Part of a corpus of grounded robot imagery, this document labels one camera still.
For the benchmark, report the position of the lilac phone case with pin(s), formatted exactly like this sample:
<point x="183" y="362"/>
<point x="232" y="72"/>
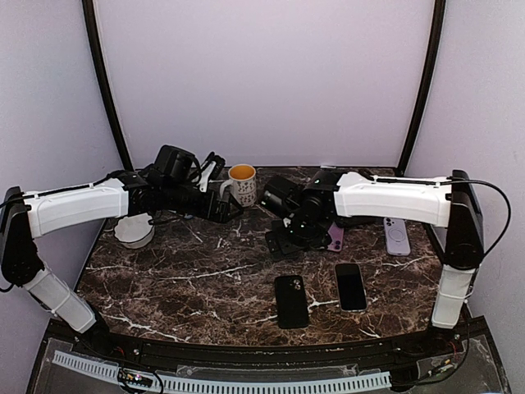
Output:
<point x="396" y="236"/>

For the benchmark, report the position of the black frame post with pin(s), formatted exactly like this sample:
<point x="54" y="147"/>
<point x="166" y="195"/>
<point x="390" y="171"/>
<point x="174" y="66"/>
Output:
<point x="96" y="50"/>
<point x="429" y="65"/>

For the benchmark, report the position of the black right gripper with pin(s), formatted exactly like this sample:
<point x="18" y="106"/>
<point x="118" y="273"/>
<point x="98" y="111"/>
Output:
<point x="321" y="239"/>

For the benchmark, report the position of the black front table rail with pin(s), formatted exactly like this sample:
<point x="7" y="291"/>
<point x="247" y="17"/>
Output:
<point x="401" y="352"/>

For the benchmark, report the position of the white scalloped bowl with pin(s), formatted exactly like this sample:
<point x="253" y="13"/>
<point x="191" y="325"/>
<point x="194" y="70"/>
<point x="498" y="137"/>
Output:
<point x="135" y="232"/>

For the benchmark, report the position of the white mug orange inside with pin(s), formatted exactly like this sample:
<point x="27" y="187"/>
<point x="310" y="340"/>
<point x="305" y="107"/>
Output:
<point x="242" y="184"/>

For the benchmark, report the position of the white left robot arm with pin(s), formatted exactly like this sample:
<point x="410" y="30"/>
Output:
<point x="176" y="181"/>

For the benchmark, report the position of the pink phone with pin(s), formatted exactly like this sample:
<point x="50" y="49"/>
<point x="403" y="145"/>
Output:
<point x="336" y="234"/>

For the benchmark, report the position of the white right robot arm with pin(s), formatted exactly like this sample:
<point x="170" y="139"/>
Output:
<point x="308" y="211"/>

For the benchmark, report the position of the white slotted cable duct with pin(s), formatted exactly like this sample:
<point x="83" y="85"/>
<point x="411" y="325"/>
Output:
<point x="137" y="381"/>

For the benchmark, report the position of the clear magsafe phone case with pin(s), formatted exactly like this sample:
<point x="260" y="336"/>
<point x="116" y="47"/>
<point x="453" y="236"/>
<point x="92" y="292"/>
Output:
<point x="352" y="310"/>

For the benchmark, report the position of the black phone case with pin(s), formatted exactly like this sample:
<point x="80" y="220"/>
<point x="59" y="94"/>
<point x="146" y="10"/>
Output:
<point x="355" y="221"/>

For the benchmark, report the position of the black phone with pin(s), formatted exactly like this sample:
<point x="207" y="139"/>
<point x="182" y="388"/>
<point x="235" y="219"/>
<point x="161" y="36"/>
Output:
<point x="350" y="286"/>
<point x="291" y="302"/>

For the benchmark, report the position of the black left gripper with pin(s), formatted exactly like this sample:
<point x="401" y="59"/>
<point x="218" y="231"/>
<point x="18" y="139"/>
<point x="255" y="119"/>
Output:
<point x="221" y="217"/>

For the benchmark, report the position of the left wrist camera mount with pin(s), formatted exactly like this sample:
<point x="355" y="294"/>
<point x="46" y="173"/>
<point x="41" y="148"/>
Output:
<point x="210" y="170"/>

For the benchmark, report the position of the black right frame post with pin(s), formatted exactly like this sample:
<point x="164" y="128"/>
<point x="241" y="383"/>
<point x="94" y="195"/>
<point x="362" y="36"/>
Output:
<point x="429" y="65"/>

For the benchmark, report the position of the black left frame post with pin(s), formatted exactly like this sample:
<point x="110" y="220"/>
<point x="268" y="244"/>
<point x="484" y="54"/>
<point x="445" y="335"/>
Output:
<point x="96" y="50"/>

